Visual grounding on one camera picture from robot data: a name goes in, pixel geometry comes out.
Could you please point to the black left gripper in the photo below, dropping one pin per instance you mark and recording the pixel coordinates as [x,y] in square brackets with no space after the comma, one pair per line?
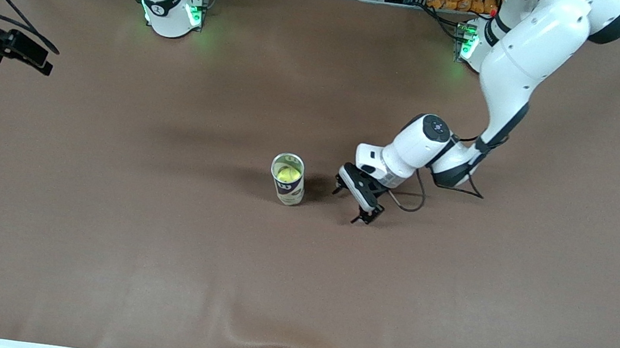
[374,186]

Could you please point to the silver blue tennis ball can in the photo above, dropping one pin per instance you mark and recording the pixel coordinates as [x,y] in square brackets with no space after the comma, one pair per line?
[289,192]

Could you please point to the yellow tennis ball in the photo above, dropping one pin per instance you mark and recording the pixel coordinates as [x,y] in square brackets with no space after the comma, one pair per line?
[288,174]

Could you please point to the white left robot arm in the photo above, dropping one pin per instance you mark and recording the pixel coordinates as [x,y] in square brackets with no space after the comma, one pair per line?
[535,54]

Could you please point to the brown table mat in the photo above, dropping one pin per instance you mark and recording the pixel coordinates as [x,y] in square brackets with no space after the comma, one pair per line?
[295,286]

